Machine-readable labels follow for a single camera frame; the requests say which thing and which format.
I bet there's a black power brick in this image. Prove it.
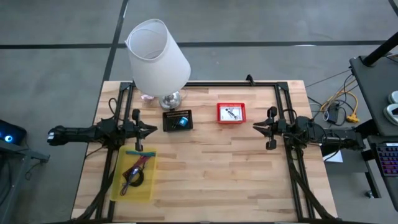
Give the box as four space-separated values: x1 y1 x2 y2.
326 102 341 124

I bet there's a teal marker pen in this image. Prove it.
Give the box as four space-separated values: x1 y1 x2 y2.
126 150 157 157

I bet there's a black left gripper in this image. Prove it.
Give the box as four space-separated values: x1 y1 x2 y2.
123 108 159 152

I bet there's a red plastic bin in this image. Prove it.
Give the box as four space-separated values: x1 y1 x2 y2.
216 102 248 124

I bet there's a white shade silver table lamp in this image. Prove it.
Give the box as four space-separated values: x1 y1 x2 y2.
124 18 192 111

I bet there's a white paper sheet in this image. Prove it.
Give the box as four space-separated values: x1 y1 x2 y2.
323 151 344 164

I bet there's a white cable box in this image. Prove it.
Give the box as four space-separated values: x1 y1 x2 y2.
220 106 242 122

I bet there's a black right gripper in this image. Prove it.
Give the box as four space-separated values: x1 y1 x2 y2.
252 106 289 151

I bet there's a black slanted pole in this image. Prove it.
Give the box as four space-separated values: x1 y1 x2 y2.
363 30 398 67

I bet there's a grey metal stand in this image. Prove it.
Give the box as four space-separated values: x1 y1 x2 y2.
0 139 50 224

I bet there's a yellow power cable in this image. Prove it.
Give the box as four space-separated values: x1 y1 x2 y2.
320 90 361 124

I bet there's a black side desk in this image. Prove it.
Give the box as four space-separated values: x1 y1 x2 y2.
320 54 398 212

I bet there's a black computer blue light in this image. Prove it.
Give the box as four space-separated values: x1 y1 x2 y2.
0 119 27 146

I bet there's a black plastic bin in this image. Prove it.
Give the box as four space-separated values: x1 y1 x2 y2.
162 109 194 133

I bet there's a yellow plastic bin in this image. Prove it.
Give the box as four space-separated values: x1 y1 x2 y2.
110 145 159 202

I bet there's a backlit computer keyboard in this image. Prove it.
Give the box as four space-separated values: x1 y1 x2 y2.
375 142 398 178

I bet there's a black metal table frame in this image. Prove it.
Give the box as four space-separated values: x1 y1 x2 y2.
74 80 340 224

